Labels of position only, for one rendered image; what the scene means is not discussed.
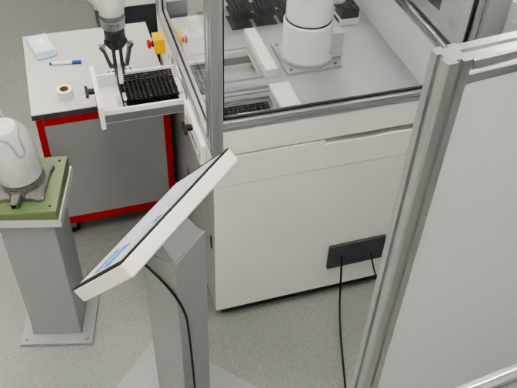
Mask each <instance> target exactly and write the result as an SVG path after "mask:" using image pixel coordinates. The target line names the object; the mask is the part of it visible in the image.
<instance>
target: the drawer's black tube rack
mask: <svg viewBox="0 0 517 388"><path fill-rule="evenodd" d="M168 70H169V71H168ZM163 71H164V72H163ZM151 72H152V73H151ZM146 73H148V74H146ZM159 73H161V74H159ZM140 74H142V75H140ZM156 74H157V75H156ZM169 74H171V75H169ZM123 76H124V77H123V78H124V79H123V82H124V84H123V85H124V89H125V93H126V96H127V100H128V102H127V106H130V105H141V104H145V103H151V102H160V101H166V100H171V99H179V96H178V94H179V91H178V87H177V85H176V83H175V80H174V77H173V74H172V71H171V69H162V70H156V71H150V72H140V73H134V74H128V75H123ZM137 76H138V77H137ZM152 76H153V77H152ZM132 77H134V78H132ZM147 77H149V78H147ZM128 78H129V79H128ZM142 78H143V79H142ZM117 84H118V82H117ZM118 90H119V92H120V89H119V86H118ZM120 96H121V99H122V95H121V93H120ZM122 104H123V107H125V105H124V102H123V101H122Z"/></svg>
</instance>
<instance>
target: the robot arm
mask: <svg viewBox="0 0 517 388"><path fill-rule="evenodd" d="M84 1H87V2H89V3H91V4H92V5H93V6H94V7H95V9H97V10H98V16H99V19H100V24H101V27H102V29H103V31H104V36H105V39H104V42H103V43H102V44H99V45H98V47H99V50H100V51H101V52H102V53H103V55H104V56H105V59H106V62H107V63H108V66H109V68H110V69H111V68H113V69H114V70H115V75H118V80H119V83H120V84H124V82H123V75H124V74H125V67H126V66H128V65H129V61H130V56H131V50H132V47H133V45H134V43H133V41H132V40H128V39H127V38H126V37H125V11H124V8H125V0H84ZM126 43H127V49H126V55H125V61H124V59H123V53H122V49H123V48H124V46H125V44H126ZM105 46H107V47H108V48H109V49H110V50H112V59H113V63H111V61H110V58H109V57H108V54H107V52H106V50H105ZM116 50H118V53H119V58H120V64H121V65H117V60H116V54H115V51H116ZM54 169H55V167H54V165H53V164H51V163H48V164H43V165H42V164H41V161H40V158H39V154H38V150H37V148H36V146H35V143H34V141H33V138H32V136H31V134H30V132H29V131H28V130H27V129H26V127H25V126H24V125H23V124H21V123H20V122H19V121H17V120H15V119H13V118H10V117H4V116H3V114H2V111H1V109H0V202H10V206H11V209H18V208H19V206H20V205H21V203H22V202H24V201H34V202H43V201H45V192H46V189H47V186H48V182H49V180H50V176H51V174H52V172H53V171H54Z"/></svg>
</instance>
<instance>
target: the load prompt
mask: <svg viewBox="0 0 517 388"><path fill-rule="evenodd" d="M208 166H209V165H208ZM208 166H206V167H205V168H204V169H202V170H201V171H200V172H199V173H198V174H197V175H196V176H195V177H194V178H193V180H192V181H191V182H190V183H189V184H188V185H187V186H186V187H185V188H184V189H183V190H182V191H181V192H180V193H179V194H178V195H177V196H176V197H175V198H174V199H173V200H172V201H171V202H170V203H169V204H168V206H167V207H166V208H165V209H164V210H163V211H162V212H161V213H160V214H159V215H158V216H157V217H156V218H155V220H154V221H153V222H152V223H151V224H150V225H149V226H148V227H147V228H146V229H145V230H144V231H143V232H142V233H144V232H145V231H147V230H149V229H150V228H151V227H152V226H153V225H154V224H155V223H156V222H157V221H158V220H159V218H160V217H161V216H162V215H163V214H164V213H165V212H166V211H167V210H168V209H169V208H170V207H171V205H172V204H173V203H174V202H175V201H176V200H177V199H178V198H179V197H180V196H181V195H182V193H183V192H184V191H185V190H186V189H187V188H188V187H189V186H190V185H191V184H192V183H193V182H194V181H195V180H196V179H197V178H198V177H199V176H200V175H201V174H202V173H203V172H204V171H205V169H206V168H207V167H208Z"/></svg>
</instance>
